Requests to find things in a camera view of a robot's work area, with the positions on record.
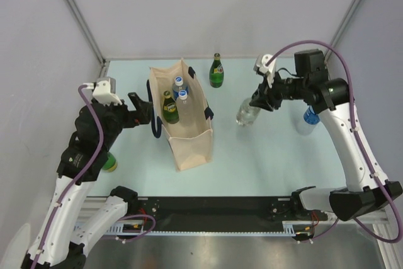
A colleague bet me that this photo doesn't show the blue label bottle right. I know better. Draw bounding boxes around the blue label bottle right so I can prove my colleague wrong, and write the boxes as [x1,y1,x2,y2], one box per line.
[296,106,321,135]

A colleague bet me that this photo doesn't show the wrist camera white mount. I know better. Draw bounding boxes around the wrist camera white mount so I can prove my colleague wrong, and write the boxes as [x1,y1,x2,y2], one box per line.
[83,77,123,106]
[253,54,276,88]

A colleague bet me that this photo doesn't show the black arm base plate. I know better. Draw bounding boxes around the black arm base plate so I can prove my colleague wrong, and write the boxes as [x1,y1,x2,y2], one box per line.
[128,197,327,231]

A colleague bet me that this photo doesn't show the white slotted cable duct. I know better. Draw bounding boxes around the white slotted cable duct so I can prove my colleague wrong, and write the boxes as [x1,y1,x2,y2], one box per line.
[75,220,327,236]

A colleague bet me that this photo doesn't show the clear glass bottle green cap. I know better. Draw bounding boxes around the clear glass bottle green cap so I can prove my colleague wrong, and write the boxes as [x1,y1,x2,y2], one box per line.
[236,98,261,126]

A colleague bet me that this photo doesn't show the blue label water bottle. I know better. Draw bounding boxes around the blue label water bottle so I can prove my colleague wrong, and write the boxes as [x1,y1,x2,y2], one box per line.
[172,76,189,100]

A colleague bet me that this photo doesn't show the aluminium corner post right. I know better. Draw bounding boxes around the aluminium corner post right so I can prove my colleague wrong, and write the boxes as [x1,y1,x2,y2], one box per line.
[330,0,363,49]

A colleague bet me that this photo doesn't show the aluminium corner post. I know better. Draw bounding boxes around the aluminium corner post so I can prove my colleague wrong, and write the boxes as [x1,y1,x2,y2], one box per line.
[64,0,105,66]
[330,0,363,49]

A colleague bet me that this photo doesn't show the green Perrier bottle back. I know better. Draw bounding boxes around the green Perrier bottle back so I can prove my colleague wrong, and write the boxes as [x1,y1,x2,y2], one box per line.
[209,53,224,88]

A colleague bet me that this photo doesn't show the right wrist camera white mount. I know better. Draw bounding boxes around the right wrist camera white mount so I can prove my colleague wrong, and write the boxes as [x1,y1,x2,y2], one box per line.
[253,54,276,88]

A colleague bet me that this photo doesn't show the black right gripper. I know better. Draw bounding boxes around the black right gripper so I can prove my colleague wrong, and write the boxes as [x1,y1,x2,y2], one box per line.
[249,69,308,112]

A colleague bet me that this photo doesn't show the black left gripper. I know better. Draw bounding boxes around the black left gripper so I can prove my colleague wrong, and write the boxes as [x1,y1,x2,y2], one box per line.
[100,91,153,150]

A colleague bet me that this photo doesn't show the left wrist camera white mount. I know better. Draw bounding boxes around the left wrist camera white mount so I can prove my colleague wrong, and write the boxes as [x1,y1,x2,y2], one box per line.
[83,77,123,106]

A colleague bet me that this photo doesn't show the beige canvas tote bag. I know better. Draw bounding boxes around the beige canvas tote bag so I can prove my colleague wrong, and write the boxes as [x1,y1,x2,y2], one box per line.
[147,59,213,171]

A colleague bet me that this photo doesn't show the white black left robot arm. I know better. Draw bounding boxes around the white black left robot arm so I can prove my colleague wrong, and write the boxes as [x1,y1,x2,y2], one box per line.
[21,93,156,268]

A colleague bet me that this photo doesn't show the aluminium corner post left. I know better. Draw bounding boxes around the aluminium corner post left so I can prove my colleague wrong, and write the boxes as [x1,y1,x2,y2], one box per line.
[64,0,105,66]

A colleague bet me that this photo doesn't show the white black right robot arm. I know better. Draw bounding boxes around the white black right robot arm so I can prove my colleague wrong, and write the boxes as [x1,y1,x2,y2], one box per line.
[250,49,402,221]

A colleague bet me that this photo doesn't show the clear unlabelled plastic water bottle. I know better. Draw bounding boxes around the clear unlabelled plastic water bottle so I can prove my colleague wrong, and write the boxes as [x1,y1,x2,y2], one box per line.
[176,90,195,127]

